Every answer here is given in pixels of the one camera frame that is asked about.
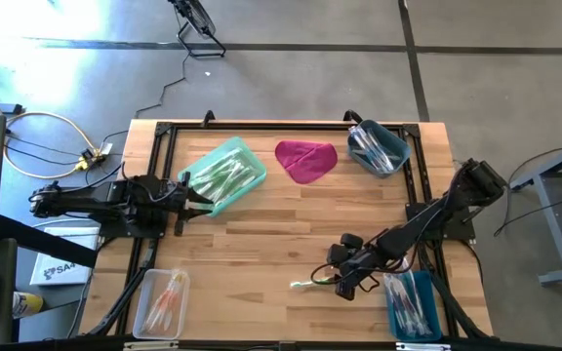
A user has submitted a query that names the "white printed booklet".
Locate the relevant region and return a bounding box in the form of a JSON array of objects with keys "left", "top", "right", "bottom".
[{"left": 29, "top": 226, "right": 100, "bottom": 288}]

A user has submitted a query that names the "yellow cable plug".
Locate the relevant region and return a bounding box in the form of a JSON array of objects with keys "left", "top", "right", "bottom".
[{"left": 73, "top": 148, "right": 105, "bottom": 173}]

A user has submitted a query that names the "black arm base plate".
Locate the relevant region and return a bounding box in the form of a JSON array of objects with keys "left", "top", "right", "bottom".
[
  {"left": 405, "top": 202, "right": 477, "bottom": 243},
  {"left": 98, "top": 199, "right": 168, "bottom": 240}
]

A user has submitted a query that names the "yellow can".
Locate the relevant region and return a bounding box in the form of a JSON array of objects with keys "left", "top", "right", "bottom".
[{"left": 12, "top": 291, "right": 46, "bottom": 320}]

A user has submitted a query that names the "clear plastic tray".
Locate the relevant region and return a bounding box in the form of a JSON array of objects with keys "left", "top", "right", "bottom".
[{"left": 132, "top": 267, "right": 191, "bottom": 341}]

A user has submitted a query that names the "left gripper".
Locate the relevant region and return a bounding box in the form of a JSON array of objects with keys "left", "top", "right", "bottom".
[{"left": 161, "top": 178, "right": 215, "bottom": 238}]

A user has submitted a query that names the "beige cable coil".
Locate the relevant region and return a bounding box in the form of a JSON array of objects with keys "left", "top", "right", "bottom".
[{"left": 3, "top": 110, "right": 100, "bottom": 180}]

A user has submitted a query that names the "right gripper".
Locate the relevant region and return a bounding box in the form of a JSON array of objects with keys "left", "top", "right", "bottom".
[{"left": 326, "top": 232, "right": 381, "bottom": 302}]

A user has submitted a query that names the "magenta microfibre cloth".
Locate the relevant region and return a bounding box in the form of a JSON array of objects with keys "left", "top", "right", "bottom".
[{"left": 274, "top": 139, "right": 339, "bottom": 185}]

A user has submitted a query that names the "black power cable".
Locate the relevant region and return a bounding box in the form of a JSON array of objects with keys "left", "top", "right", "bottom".
[
  {"left": 100, "top": 53, "right": 189, "bottom": 142},
  {"left": 493, "top": 145, "right": 562, "bottom": 241}
]

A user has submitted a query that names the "grey metal table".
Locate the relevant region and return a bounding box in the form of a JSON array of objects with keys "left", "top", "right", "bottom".
[{"left": 507, "top": 135, "right": 562, "bottom": 288}]

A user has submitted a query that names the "black desk beam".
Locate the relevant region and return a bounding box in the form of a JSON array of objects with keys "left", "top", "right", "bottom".
[{"left": 0, "top": 214, "right": 100, "bottom": 269}]

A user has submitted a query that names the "black floor fan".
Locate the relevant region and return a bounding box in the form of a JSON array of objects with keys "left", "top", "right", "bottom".
[{"left": 167, "top": 0, "right": 227, "bottom": 59}]

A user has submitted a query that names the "light teal translucent tray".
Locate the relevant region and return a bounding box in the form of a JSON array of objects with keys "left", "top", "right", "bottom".
[{"left": 177, "top": 136, "right": 268, "bottom": 218}]

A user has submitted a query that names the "grey-blue plastic bin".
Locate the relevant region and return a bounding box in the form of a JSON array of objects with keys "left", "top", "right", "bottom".
[{"left": 346, "top": 119, "right": 413, "bottom": 179}]

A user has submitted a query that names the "dark teal plastic bin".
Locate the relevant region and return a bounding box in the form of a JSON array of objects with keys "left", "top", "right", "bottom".
[{"left": 383, "top": 269, "right": 443, "bottom": 342}]

